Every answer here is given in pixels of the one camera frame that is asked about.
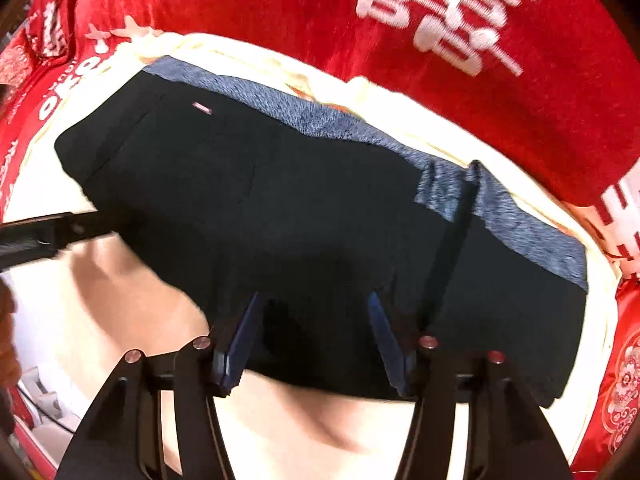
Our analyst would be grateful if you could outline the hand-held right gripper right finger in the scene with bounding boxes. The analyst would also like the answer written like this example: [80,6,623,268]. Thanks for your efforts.
[366,291,575,480]

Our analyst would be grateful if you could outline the black pants with blue bands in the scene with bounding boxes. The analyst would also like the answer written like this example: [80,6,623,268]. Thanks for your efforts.
[54,55,590,409]

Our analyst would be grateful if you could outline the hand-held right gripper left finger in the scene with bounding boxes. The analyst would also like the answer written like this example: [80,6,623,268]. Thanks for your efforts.
[55,291,265,480]

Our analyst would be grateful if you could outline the cream cushion cover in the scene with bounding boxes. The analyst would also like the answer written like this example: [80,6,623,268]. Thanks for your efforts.
[0,32,626,480]

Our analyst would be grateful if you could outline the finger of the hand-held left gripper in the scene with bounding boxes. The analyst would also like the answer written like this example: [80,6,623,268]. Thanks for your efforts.
[0,209,120,273]

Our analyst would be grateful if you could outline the red printed blanket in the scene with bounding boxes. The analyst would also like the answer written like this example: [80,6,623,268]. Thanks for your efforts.
[0,0,640,480]

